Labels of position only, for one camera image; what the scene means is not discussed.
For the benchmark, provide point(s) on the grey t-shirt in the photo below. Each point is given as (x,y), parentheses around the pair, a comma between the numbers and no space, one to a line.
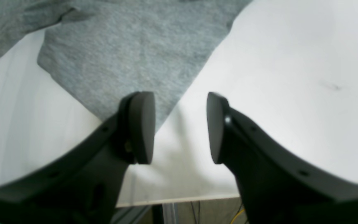
(102,50)

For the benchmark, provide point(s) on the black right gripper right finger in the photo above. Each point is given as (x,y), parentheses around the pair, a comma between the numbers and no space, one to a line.
(275,185)

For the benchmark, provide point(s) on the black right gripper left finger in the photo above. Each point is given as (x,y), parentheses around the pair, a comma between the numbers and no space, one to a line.
(82,187)

